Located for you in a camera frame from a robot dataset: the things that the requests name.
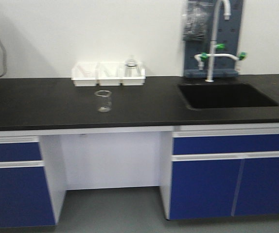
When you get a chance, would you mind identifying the clear glass beaker on bench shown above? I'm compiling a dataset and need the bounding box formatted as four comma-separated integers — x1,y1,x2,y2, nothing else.
94,90,112,113

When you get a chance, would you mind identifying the white right storage bin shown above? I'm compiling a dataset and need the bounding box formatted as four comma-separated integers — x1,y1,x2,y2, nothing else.
121,61,146,86

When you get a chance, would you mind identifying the white storage bin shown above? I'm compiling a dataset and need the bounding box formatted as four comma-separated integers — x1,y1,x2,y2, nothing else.
121,61,146,86
71,63,100,87
98,62,122,86

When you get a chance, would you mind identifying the clear round-bottom flask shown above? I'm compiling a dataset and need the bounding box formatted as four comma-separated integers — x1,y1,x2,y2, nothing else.
124,55,139,77

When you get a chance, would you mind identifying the white middle storage bin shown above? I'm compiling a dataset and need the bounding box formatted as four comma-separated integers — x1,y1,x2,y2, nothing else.
98,62,122,86

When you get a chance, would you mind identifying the black lab sink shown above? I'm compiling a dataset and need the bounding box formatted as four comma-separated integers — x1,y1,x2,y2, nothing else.
178,83,279,109

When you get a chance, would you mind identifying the white left storage bin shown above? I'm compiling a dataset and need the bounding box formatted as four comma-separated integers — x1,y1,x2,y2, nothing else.
71,63,100,87

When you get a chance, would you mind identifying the blue right drawer front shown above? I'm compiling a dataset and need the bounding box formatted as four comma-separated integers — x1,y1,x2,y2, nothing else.
173,134,279,155

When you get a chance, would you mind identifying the blue drawer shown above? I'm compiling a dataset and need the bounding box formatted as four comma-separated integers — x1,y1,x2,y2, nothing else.
0,142,42,162
173,134,279,155

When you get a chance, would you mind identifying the white gooseneck lab faucet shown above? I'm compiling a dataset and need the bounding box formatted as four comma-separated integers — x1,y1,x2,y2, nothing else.
194,0,247,83

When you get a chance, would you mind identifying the blue cabinet door middle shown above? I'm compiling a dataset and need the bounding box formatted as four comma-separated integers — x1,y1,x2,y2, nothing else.
169,160,241,220

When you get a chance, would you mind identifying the blue cabinet door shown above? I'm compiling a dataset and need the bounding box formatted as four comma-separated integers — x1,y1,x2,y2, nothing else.
234,157,279,216
169,160,241,220
0,167,55,228

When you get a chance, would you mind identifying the plastic bag of parts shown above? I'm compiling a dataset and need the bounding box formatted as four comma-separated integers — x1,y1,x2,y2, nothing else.
183,0,213,41

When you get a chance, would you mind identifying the blue left drawer front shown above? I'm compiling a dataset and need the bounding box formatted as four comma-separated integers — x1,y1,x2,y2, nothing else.
0,142,42,162

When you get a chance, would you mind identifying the grey pegboard drying rack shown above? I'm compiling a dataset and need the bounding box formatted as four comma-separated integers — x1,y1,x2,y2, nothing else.
183,0,244,78

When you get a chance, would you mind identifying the blue left cabinet door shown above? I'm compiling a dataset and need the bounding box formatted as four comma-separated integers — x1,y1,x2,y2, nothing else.
0,167,55,228

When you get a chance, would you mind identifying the blue cabinet door right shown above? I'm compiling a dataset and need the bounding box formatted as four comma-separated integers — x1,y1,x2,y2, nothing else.
234,157,279,216

